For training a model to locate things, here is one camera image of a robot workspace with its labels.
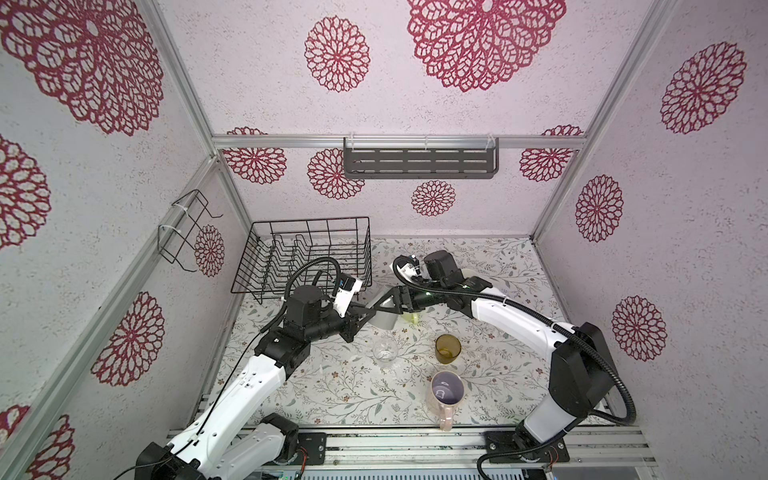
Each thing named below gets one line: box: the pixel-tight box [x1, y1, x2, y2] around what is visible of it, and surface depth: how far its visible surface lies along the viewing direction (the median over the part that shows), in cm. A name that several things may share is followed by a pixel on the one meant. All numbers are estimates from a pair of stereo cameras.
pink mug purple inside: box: [429, 370, 465, 432], surface depth 76 cm
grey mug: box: [368, 296, 399, 331], surface depth 74 cm
